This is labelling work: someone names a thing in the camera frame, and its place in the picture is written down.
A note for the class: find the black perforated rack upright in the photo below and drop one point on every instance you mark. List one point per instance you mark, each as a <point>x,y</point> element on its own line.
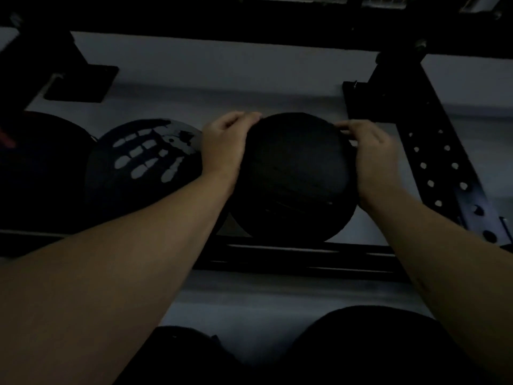
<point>437,128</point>

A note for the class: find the plain black medicine ball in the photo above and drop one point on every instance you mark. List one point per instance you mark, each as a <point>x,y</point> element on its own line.
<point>296,176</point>

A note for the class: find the black rack crossbeam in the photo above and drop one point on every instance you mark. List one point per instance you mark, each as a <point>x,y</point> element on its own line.
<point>280,23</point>

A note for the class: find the person's left forearm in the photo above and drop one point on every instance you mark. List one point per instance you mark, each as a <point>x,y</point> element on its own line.
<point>108,276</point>

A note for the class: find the person's right hand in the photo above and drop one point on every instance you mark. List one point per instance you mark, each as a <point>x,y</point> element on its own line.
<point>376,164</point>

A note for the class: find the black rack post with foot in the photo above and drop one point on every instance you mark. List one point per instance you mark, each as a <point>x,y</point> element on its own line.
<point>48,64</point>

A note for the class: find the person's right leg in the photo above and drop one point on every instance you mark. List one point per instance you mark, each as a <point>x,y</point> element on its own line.
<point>372,348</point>

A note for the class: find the person's left hand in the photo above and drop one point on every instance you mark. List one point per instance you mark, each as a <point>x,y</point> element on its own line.
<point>220,150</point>

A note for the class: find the black ball with handprint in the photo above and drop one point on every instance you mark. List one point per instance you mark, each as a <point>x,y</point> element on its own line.
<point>120,188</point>

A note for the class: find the person's left leg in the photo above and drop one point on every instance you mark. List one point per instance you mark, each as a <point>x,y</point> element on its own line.
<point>188,360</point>

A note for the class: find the person's left fingers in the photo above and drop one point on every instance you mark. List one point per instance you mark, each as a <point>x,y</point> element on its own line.
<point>239,117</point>

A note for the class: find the person's right fingers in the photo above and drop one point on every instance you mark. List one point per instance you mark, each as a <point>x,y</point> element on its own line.
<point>356,126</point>

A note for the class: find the black rack floor rails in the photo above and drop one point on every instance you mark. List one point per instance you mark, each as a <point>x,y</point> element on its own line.
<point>304,258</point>

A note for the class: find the large black ball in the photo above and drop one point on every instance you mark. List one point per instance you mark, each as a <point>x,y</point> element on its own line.
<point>40,180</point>

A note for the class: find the person's right forearm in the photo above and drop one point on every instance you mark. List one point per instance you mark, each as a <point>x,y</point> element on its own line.
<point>453,272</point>

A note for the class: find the person's leg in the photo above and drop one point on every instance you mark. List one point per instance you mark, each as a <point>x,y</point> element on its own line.
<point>188,360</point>
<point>372,348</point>

